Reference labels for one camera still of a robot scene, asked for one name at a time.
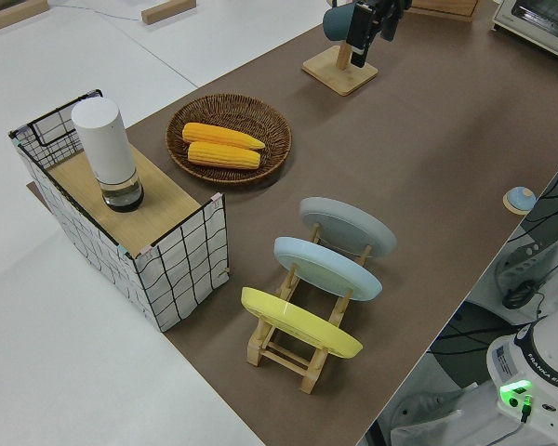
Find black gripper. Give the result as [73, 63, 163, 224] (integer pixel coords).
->
[345, 0, 413, 69]

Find gray plate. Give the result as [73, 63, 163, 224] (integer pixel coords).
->
[299, 196, 397, 259]

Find light blue plate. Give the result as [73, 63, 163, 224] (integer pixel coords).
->
[272, 235, 383, 303]

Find wooden rack shelf board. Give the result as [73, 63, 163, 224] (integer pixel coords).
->
[46, 143, 201, 247]

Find yellow plate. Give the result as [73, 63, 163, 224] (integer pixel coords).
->
[240, 286, 365, 360]

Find wooden plate rack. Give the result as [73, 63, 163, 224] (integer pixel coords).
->
[246, 221, 374, 395]

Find dark blue mug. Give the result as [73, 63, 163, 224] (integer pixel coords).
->
[323, 2, 358, 42]

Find wooden mug tree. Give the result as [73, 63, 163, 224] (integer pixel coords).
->
[301, 39, 379, 98]

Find brown table mat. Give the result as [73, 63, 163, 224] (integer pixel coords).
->
[25, 0, 558, 446]

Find brown wicker basket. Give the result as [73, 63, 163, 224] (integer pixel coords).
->
[166, 93, 293, 188]

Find white toaster oven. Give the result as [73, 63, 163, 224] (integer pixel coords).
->
[489, 0, 558, 67]

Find yellow corn cob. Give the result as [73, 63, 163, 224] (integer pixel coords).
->
[186, 141, 262, 171]
[181, 122, 267, 151]

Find wooden block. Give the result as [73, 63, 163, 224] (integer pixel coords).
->
[0, 0, 50, 33]
[141, 0, 197, 24]

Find blue dome call bell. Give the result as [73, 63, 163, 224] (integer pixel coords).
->
[504, 186, 536, 216]

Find white cylindrical bottle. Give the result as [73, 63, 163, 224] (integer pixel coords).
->
[71, 97, 145, 214]

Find black coiled cable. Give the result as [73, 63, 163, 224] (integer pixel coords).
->
[501, 280, 548, 311]

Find black wire grid rack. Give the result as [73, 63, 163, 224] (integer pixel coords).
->
[8, 88, 229, 334]

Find black base power cable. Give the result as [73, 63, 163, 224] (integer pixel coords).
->
[504, 393, 535, 446]

